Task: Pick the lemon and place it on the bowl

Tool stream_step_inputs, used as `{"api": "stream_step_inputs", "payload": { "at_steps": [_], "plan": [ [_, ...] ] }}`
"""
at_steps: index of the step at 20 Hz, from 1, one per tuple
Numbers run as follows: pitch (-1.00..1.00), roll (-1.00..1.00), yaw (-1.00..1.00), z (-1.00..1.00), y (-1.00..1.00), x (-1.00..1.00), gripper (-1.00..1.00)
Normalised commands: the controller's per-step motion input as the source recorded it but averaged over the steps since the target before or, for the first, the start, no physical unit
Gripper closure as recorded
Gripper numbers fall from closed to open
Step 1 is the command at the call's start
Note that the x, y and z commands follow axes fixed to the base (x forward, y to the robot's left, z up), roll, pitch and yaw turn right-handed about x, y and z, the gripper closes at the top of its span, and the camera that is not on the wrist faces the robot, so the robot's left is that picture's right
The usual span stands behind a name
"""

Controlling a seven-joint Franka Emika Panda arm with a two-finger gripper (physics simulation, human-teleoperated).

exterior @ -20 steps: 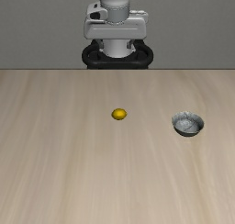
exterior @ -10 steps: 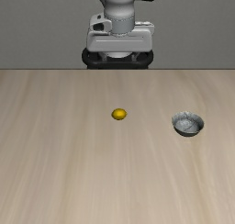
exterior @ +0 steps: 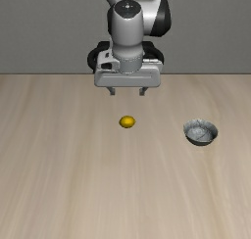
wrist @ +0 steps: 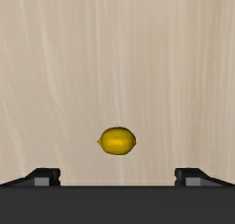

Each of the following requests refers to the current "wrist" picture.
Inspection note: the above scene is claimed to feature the yellow lemon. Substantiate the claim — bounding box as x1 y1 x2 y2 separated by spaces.
96 126 138 156

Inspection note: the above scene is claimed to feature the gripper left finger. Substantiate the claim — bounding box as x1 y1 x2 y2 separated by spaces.
0 167 62 187

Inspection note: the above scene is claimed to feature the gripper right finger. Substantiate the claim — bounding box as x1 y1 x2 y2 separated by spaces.
173 167 235 187

